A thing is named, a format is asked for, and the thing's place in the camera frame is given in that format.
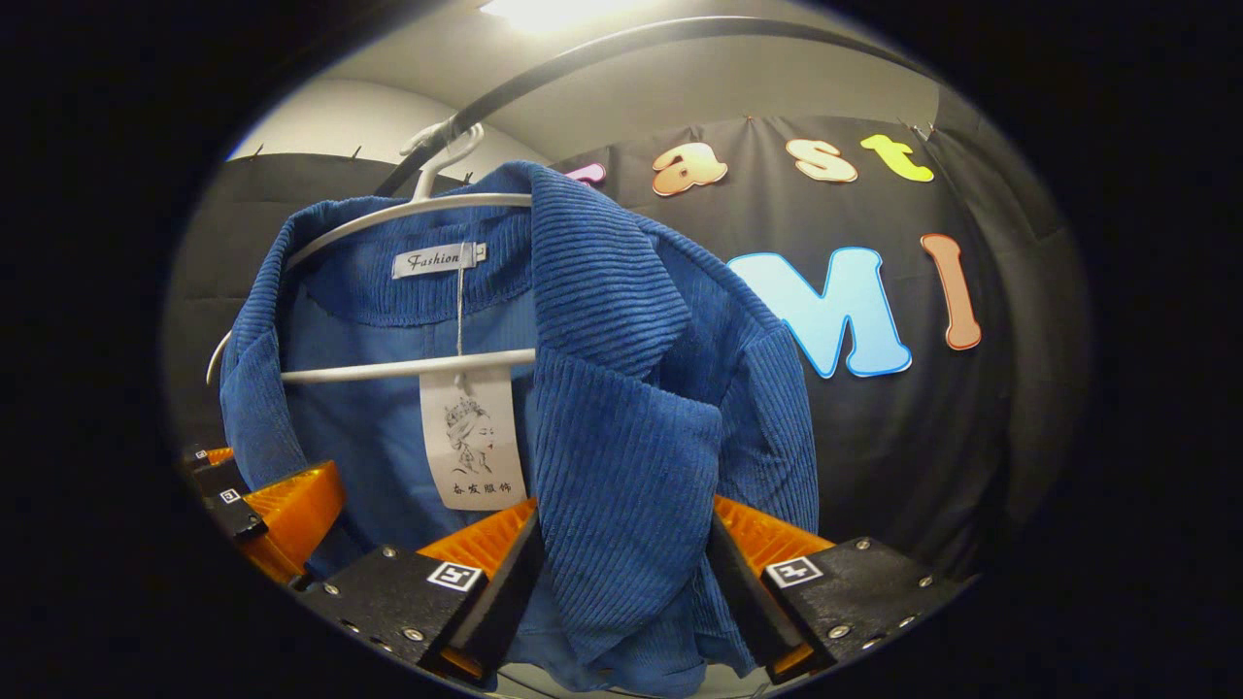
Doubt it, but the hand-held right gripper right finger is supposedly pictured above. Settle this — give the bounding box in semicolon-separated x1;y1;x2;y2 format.
707;493;962;685

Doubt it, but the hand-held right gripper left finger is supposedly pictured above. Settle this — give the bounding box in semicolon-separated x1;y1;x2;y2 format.
296;498;546;688

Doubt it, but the white plastic clothes hanger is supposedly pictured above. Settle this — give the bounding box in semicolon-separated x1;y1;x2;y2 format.
205;122;541;386

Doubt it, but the blue corduroy jacket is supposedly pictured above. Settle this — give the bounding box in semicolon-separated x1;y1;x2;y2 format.
218;160;823;699

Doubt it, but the black clothes rack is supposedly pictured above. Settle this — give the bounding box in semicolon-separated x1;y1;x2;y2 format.
373;16;935;197

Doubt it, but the large ceiling light panel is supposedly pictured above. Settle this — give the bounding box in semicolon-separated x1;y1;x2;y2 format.
480;0;624;36

